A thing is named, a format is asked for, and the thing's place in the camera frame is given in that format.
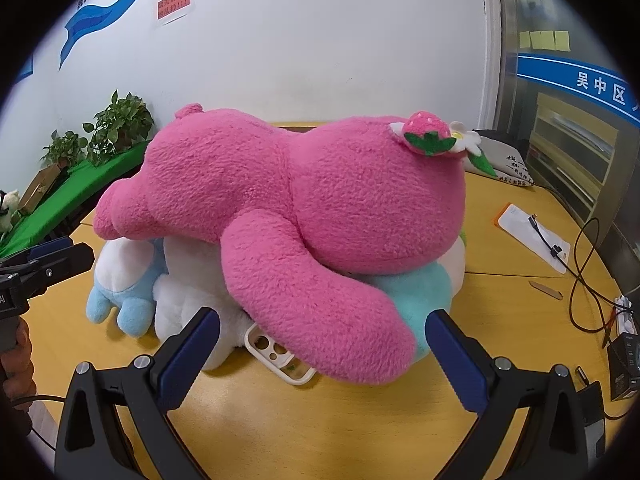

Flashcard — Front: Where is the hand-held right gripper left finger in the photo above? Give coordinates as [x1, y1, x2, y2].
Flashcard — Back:
[54, 306, 221, 480]

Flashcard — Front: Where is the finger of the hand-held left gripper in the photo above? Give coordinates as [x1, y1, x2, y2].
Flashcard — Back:
[30, 242, 96, 289]
[27, 239, 76, 263]

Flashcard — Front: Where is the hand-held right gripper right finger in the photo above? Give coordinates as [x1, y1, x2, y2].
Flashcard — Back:
[424, 308, 601, 480]

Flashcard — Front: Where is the white panda plush toy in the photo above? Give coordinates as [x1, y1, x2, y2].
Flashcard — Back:
[152, 235, 467, 372]

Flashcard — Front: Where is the blue cat plush toy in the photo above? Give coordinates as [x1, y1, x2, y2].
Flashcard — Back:
[86, 237, 168, 338]

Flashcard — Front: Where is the pink plush toy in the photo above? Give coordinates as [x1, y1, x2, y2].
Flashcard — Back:
[94, 102, 497, 386]

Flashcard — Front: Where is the person's left hand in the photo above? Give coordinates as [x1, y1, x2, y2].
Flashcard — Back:
[0, 332, 36, 413]

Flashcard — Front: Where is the small white plush toy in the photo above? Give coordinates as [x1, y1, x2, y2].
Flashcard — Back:
[0, 189, 21, 233]

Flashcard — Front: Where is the small brown carton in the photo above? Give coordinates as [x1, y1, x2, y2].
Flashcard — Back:
[19, 165, 63, 211]

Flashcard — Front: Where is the white phone case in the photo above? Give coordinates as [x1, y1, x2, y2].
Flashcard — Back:
[243, 321, 318, 387]

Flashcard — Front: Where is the green table cloth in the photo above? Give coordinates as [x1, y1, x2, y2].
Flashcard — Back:
[0, 137, 151, 261]

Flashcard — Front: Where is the potted green plant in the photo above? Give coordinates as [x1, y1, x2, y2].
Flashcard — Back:
[82, 89, 156, 163]
[40, 130, 88, 168]

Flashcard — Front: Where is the wooden stick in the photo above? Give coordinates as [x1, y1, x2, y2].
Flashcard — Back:
[531, 281, 565, 301]

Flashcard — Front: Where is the white paper sleeve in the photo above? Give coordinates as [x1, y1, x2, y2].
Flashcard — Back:
[492, 202, 572, 275]

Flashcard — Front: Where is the black power adapter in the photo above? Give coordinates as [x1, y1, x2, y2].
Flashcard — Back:
[575, 367, 608, 428]

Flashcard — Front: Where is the black box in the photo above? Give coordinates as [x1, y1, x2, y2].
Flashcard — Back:
[607, 332, 640, 401]

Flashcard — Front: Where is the grey cloth bag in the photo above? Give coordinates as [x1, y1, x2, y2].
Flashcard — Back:
[465, 129, 537, 188]

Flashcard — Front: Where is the blue banner strip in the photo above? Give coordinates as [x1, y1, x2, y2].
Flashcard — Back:
[517, 52, 640, 128]

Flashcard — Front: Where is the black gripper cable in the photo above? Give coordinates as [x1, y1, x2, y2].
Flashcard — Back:
[0, 394, 66, 453]

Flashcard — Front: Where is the blue wall decal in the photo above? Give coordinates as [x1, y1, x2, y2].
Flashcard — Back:
[59, 0, 201, 71]

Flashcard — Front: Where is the red wall notice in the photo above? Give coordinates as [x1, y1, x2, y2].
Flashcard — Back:
[156, 0, 193, 23]

